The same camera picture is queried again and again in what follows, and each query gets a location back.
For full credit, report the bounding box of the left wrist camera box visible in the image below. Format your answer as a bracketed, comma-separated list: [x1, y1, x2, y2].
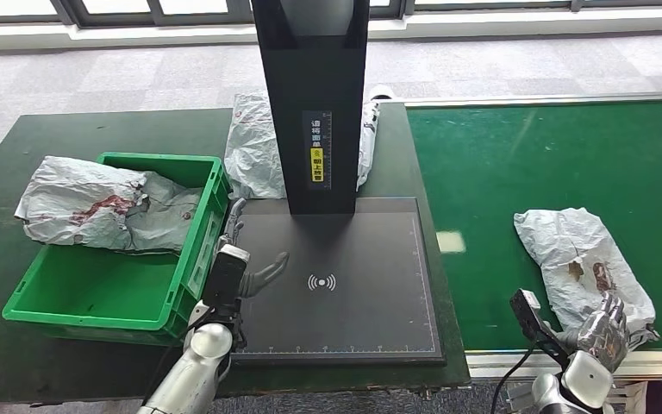
[202, 244, 251, 312]

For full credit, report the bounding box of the green conveyor belt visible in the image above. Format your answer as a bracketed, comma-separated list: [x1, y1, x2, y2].
[408, 101, 662, 353]

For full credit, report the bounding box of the green plastic crate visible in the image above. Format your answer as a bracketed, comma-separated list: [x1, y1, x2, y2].
[2, 152, 232, 347]

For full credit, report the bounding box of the crumpled grey poly mailer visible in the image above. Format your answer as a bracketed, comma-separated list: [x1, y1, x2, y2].
[223, 91, 382, 200]

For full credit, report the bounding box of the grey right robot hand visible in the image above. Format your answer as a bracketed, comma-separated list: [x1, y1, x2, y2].
[556, 291, 630, 373]

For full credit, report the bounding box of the aluminium conveyor frame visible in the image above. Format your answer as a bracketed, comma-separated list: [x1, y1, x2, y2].
[402, 91, 662, 414]

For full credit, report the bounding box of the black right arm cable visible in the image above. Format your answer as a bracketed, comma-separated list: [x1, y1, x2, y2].
[490, 345, 539, 414]

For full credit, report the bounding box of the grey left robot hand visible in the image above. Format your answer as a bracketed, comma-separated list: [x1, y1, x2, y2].
[216, 198, 291, 299]

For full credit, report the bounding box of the grey parcel with red smear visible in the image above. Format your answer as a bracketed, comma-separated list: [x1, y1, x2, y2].
[14, 155, 203, 254]

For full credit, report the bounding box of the black scanning machine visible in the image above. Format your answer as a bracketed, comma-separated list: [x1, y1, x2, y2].
[228, 0, 447, 366]

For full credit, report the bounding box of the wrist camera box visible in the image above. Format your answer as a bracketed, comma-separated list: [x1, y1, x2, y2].
[202, 244, 251, 312]
[509, 289, 569, 367]

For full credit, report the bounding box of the grey parcel with brown stain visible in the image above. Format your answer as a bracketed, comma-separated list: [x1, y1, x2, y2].
[513, 207, 660, 351]

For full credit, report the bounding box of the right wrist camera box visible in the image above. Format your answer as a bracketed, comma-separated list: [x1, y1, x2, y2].
[509, 289, 569, 367]

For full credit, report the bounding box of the dark green table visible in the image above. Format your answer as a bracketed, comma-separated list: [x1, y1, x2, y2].
[0, 103, 472, 404]

